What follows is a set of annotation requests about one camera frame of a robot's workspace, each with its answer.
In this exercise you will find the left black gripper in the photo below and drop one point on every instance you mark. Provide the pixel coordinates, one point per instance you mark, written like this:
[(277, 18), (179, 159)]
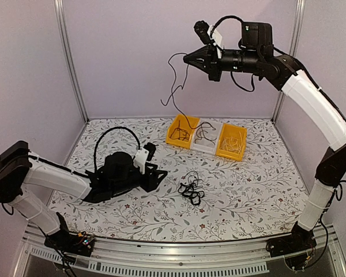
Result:
[(151, 183)]

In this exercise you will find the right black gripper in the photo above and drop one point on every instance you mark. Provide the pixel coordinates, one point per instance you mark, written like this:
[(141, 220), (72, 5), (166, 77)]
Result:
[(209, 64)]

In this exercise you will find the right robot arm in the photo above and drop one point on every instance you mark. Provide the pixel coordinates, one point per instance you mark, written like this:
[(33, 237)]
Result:
[(288, 75)]

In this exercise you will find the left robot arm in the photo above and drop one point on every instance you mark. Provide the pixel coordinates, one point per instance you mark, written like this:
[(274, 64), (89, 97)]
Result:
[(120, 173)]

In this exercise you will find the large yellow plastic bin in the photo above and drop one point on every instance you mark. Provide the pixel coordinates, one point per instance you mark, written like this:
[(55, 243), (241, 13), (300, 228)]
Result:
[(180, 132)]

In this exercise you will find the white translucent plastic bin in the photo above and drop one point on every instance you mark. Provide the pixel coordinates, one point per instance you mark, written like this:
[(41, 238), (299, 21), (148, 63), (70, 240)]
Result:
[(206, 136)]

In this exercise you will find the small yellow plastic bin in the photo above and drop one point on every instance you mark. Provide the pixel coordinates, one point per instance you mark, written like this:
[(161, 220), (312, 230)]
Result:
[(232, 142)]

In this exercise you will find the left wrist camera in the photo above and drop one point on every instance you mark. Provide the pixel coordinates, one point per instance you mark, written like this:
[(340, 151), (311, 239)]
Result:
[(143, 156)]

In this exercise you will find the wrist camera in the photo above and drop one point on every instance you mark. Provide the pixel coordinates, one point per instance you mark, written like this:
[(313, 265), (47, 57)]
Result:
[(143, 156), (209, 36)]

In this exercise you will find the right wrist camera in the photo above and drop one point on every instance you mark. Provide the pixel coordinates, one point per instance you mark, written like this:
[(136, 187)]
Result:
[(209, 36)]

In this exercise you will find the front aluminium rail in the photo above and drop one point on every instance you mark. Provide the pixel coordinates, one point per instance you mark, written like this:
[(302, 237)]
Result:
[(117, 257)]

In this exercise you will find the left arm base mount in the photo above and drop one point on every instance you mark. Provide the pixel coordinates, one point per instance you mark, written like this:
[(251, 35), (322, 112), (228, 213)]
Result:
[(64, 241)]

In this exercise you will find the left aluminium frame post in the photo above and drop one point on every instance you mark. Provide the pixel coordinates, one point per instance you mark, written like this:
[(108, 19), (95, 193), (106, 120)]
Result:
[(65, 41)]

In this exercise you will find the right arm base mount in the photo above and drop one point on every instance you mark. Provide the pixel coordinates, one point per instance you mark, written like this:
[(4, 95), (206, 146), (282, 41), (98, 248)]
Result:
[(291, 248)]

